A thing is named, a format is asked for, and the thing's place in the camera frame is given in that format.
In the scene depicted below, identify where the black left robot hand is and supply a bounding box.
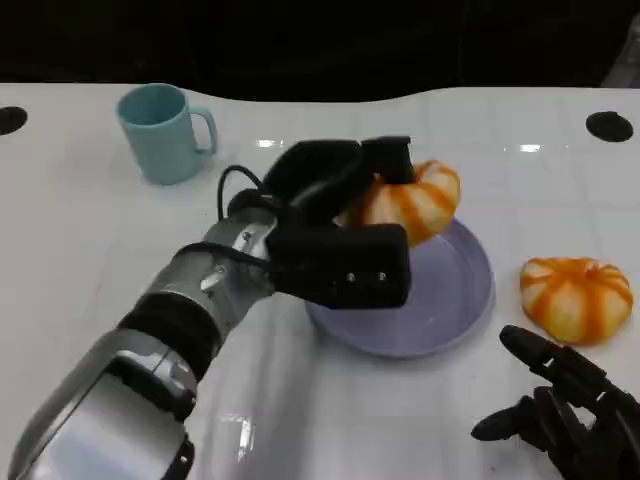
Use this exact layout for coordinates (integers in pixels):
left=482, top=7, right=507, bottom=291
left=259, top=135, right=417, bottom=230

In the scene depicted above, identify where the orange and white bread roll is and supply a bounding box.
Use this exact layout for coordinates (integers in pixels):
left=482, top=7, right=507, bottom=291
left=519, top=256, right=632, bottom=346
left=338, top=159, right=462, bottom=249

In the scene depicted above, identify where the pale green mug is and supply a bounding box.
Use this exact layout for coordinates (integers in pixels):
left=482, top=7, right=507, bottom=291
left=115, top=83, right=219, bottom=187

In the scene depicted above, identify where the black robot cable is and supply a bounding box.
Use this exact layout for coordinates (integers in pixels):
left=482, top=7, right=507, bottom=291
left=216, top=165, right=287, bottom=222
left=180, top=241, right=275, bottom=275

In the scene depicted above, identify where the lilac plate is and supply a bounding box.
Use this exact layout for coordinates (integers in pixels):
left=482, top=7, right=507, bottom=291
left=303, top=214, right=496, bottom=359

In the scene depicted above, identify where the black round table grommet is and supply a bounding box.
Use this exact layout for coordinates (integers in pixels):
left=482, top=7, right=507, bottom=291
left=0, top=105, right=29, bottom=136
left=585, top=110, right=635, bottom=144

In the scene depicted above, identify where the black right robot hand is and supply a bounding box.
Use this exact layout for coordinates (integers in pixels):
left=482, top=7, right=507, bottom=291
left=470, top=324, right=640, bottom=480

